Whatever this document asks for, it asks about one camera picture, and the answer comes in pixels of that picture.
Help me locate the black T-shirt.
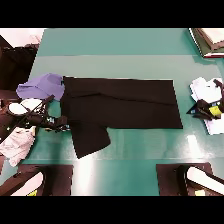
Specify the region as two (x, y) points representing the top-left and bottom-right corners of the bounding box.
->
(59, 76), (184, 160)

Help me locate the purple garment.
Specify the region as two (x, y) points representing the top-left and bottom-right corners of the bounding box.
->
(15, 72), (66, 102)

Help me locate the heap of clothes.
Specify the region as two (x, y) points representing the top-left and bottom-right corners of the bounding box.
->
(0, 35), (40, 92)

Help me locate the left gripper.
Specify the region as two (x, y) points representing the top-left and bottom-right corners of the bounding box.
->
(44, 115), (71, 133)

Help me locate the pale pink garment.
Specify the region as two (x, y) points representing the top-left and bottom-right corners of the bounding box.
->
(0, 125), (37, 168)

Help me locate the white folded garment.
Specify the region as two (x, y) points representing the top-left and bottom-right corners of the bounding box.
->
(200, 27), (224, 45)

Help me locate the dark green garment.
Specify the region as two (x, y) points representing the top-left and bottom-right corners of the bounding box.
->
(188, 27), (224, 60)

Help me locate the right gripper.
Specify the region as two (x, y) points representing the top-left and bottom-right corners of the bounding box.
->
(186, 98), (214, 121)

